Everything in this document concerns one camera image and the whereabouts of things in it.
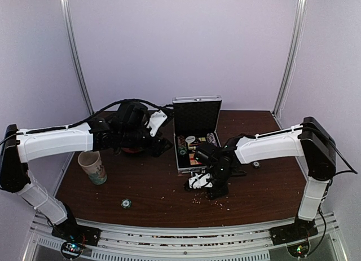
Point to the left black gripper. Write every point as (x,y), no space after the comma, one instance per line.
(157,148)

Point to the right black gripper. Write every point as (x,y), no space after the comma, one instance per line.
(222,190)

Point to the aluminium poker case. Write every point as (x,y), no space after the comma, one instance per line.
(197,116)

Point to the red Texas Hold'em card box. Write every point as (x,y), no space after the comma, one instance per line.
(193,160)

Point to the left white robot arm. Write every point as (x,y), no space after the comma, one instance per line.
(26,153)

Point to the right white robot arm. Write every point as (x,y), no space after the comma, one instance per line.
(308,140)

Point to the brown chip stack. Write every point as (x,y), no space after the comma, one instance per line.
(181,141)

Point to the white dealer button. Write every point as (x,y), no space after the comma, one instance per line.
(190,139)

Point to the green poker chip right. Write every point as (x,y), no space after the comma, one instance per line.
(256,164)

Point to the green poker chip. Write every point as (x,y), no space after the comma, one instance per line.
(256,164)
(126,203)

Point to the green poker chip front left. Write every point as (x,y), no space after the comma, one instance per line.
(126,203)

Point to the aluminium front rail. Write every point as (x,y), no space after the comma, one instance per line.
(240,242)

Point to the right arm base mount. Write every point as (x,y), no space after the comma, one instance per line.
(295,236)

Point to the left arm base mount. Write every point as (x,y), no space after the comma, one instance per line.
(74,246)

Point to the left aluminium frame post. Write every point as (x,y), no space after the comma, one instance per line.
(65,6)

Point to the aluminium frame post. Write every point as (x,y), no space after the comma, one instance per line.
(65,6)
(291,58)

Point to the right aluminium frame post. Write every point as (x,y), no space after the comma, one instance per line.
(291,58)

